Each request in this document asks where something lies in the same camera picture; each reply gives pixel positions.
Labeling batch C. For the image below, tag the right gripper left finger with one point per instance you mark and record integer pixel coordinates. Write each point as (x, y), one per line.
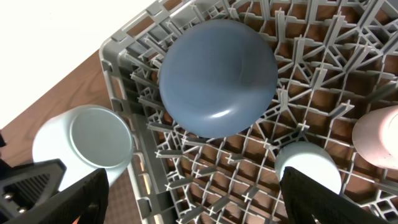
(84, 202)

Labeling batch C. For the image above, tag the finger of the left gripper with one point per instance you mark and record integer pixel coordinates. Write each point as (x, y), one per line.
(26, 186)

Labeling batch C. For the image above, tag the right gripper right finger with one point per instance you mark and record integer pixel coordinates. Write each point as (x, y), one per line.
(307, 201)

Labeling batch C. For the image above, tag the light blue cup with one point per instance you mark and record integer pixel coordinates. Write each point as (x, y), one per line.
(311, 160)

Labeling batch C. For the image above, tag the light blue rice bowl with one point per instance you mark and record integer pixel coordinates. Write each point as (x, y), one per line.
(85, 138)

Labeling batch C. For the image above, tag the pink cup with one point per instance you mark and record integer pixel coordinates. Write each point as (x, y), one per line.
(375, 137)

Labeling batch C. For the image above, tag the dark blue plate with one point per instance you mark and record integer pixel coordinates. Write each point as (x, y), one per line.
(218, 78)

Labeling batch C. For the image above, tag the grey dishwasher rack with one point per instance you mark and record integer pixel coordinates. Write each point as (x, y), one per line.
(337, 61)

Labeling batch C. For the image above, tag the brown serving tray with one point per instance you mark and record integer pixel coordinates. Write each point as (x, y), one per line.
(122, 207)

